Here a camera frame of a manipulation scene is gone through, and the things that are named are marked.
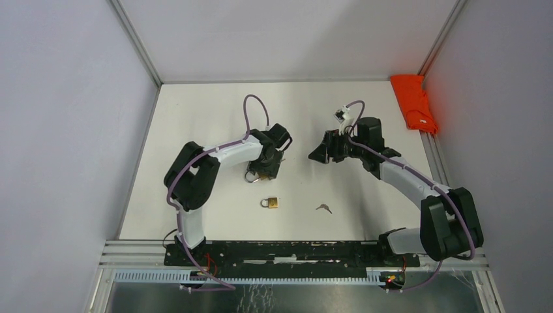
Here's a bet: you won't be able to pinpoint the aluminium corner frame post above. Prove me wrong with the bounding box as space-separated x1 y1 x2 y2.
417 0 470 77

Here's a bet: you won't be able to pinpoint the small keys on table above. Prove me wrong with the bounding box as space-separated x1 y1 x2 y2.
316 203 332 214

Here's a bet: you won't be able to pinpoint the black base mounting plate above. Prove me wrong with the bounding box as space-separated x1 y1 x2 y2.
164 241 421 278

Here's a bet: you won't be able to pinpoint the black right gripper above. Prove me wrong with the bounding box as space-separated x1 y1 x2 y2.
308 128 366 164

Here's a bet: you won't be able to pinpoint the orange folded cloth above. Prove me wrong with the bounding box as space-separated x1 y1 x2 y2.
390 74 439 135

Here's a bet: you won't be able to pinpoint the small brass padlock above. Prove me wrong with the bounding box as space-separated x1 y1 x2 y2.
260 197 279 209

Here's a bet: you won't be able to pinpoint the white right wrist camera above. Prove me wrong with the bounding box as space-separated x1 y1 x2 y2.
334 105 354 136

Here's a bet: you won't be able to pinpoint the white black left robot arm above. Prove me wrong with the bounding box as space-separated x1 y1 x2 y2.
164 124 293 266

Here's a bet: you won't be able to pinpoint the aluminium front frame rail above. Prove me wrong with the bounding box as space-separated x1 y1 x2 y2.
85 240 504 312

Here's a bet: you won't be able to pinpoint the left aluminium corner post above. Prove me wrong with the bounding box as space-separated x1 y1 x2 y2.
107 0 163 88

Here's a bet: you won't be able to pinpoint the large brass padlock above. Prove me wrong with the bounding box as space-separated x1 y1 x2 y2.
245 171 267 183

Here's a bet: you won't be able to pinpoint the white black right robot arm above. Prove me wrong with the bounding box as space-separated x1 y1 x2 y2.
308 117 484 266

